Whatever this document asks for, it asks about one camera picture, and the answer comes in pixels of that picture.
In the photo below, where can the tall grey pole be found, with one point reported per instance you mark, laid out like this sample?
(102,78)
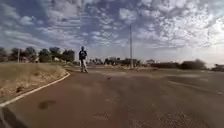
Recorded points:
(131,46)

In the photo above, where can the person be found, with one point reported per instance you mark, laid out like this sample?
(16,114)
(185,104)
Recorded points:
(83,58)

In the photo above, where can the row of distant bushes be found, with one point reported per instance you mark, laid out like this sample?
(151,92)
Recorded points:
(160,63)

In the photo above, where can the row of trees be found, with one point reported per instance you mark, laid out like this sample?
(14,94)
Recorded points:
(40,55)

